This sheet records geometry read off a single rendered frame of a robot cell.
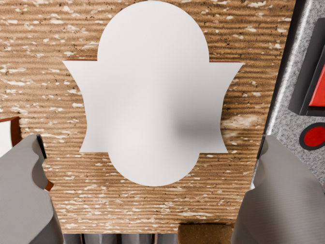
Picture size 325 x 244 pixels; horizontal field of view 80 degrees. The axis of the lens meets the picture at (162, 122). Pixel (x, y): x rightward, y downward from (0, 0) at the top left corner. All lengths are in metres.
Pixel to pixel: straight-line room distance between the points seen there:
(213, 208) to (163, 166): 0.08
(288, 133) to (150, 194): 0.15
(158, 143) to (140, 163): 0.02
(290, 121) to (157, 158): 0.13
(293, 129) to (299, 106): 0.03
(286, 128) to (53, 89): 0.21
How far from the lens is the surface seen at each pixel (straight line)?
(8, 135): 0.20
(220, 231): 0.24
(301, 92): 0.20
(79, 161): 0.20
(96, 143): 0.17
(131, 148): 0.16
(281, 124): 0.22
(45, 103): 0.18
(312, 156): 0.26
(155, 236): 0.36
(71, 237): 0.32
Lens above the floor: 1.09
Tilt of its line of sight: 66 degrees down
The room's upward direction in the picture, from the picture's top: 179 degrees clockwise
